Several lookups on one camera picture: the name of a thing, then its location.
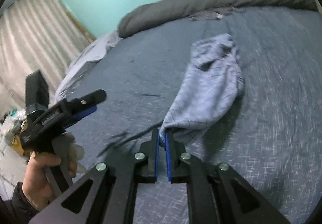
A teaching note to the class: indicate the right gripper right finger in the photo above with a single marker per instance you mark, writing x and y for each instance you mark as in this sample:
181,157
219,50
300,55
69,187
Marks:
175,169

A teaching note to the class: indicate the light grey bed sheet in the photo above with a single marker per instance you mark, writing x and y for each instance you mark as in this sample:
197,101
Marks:
85,62

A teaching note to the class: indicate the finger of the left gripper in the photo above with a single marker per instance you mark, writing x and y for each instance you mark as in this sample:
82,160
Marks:
92,99
72,120

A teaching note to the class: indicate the dark blue bed cover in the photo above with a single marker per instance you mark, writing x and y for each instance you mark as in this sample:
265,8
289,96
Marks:
272,134

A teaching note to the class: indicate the grey rolled duvet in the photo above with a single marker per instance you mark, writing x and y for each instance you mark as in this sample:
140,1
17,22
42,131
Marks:
152,15

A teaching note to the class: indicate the light blue plaid shorts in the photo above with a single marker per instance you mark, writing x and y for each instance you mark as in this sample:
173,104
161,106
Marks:
212,82

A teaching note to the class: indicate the person's left hand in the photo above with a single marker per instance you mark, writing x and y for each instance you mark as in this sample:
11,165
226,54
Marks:
35,185

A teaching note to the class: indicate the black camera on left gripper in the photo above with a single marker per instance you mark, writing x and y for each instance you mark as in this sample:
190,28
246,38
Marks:
36,93

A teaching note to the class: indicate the black left sleeve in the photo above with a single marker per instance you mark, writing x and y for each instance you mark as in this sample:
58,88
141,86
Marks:
18,210

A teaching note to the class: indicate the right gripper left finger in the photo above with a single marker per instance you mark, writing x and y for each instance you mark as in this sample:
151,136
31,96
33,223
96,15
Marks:
149,170

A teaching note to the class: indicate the white striped curtain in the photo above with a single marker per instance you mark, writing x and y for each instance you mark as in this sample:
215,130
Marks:
36,35

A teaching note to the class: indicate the clutter beside bed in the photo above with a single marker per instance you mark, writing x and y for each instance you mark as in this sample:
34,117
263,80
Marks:
10,132

